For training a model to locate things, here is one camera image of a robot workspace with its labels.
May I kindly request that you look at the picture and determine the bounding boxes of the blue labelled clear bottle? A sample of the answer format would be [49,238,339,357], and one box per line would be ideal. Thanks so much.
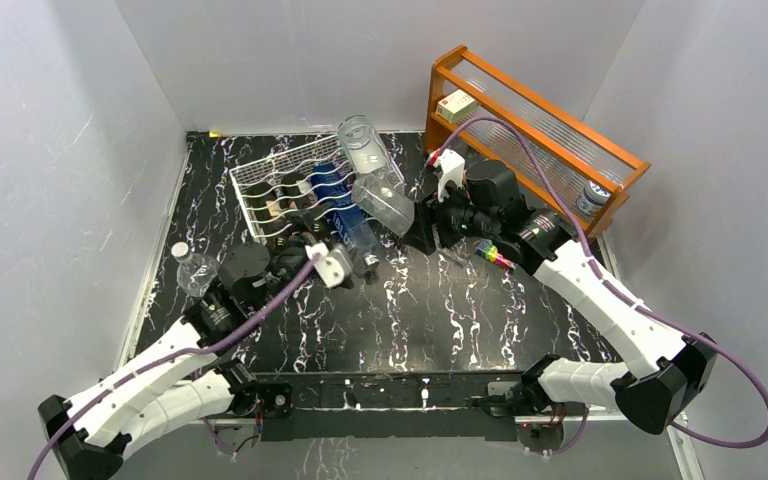
[310,163,380,279]

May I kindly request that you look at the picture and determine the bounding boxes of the white red small box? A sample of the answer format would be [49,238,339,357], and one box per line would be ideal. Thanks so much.
[435,89,478,124]

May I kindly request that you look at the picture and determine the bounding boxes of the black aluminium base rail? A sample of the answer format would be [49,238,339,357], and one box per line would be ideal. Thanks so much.
[89,370,688,444]

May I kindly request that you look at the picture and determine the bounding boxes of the clear round bottle white cap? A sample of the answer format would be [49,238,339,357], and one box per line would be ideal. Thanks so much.
[170,241,220,298]

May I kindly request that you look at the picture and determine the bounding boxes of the colourful marker pen pack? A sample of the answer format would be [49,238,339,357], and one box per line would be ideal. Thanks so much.
[476,240,517,270]

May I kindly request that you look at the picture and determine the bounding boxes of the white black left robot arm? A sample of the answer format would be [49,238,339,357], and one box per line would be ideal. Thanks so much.
[27,230,352,479]

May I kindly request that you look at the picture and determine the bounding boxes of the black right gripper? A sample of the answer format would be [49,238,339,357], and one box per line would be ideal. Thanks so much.
[401,177,498,256]

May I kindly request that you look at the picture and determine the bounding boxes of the orange wooden shelf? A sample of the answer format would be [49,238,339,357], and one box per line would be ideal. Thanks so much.
[425,45,650,240]

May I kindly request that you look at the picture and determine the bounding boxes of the dark green wine bottle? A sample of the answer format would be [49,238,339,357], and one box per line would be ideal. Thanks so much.
[244,182,287,243]

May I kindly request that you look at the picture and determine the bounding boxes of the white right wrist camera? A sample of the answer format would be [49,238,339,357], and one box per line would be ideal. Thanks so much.
[428,149,465,203]

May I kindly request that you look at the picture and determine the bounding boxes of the white wire wine rack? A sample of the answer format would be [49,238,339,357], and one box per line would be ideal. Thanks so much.
[230,135,383,247]

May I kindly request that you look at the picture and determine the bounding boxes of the blue white ceramic jar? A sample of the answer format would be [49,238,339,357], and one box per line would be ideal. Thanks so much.
[576,181,611,217]

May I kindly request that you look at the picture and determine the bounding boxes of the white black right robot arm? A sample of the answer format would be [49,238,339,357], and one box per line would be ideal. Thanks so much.
[411,150,719,434]

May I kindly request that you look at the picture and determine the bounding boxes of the clear glass bottle silver cap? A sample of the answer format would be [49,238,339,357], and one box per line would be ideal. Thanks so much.
[337,115,405,193]

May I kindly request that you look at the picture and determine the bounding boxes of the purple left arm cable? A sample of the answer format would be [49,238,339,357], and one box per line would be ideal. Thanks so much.
[26,251,322,480]

